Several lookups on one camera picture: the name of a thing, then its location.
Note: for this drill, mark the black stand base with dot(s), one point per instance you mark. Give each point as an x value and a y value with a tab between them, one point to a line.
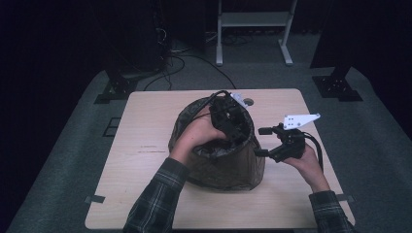
118	89
336	87

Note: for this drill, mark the white metal desk frame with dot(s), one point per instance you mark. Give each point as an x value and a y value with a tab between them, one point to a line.
254	18

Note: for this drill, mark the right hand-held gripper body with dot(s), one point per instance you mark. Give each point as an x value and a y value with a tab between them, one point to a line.
293	145

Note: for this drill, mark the dark equipment rack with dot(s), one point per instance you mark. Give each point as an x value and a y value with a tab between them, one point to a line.
136	35

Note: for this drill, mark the person's right hand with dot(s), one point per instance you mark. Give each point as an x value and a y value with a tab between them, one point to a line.
309	165

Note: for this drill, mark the grey round table grommet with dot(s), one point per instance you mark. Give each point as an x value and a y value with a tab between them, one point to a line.
249	102

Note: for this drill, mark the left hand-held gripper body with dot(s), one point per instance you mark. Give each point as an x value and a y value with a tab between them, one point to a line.
230	118

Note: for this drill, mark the black plastic garbage bag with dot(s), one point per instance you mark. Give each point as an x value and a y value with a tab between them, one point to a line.
226	168

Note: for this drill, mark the grey tape strip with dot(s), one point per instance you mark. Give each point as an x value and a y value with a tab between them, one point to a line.
345	197
95	199

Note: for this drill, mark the person's left hand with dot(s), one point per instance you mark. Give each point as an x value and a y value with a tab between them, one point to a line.
194	139

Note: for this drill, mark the green ribbed plastic bin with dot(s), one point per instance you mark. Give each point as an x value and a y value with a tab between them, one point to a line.
233	174

